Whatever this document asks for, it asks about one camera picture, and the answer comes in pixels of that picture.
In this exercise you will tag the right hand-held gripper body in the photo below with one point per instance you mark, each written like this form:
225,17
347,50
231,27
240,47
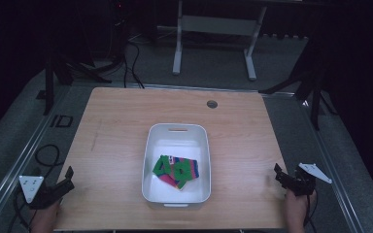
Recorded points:
304,181

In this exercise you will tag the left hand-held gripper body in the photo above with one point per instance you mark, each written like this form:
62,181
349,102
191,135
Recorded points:
31,187

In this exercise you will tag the person's right hand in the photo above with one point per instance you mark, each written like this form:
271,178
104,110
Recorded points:
296,207

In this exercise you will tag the person's left hand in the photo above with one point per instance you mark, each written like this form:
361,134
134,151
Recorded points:
45,218

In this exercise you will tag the black metal stand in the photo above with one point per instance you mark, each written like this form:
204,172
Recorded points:
49,84
315,97

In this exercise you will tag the colourful striped sock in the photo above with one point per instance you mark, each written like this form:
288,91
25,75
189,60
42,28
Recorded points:
186,173
162,166

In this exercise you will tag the white plastic bin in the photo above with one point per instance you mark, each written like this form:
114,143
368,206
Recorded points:
176,142

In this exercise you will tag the dark equipment rack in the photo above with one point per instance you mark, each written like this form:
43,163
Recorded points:
120,29

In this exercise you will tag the metal floor rail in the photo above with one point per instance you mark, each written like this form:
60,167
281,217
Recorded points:
330,161
19,165

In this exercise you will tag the white metal stand frame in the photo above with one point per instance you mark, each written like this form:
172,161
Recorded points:
218,25

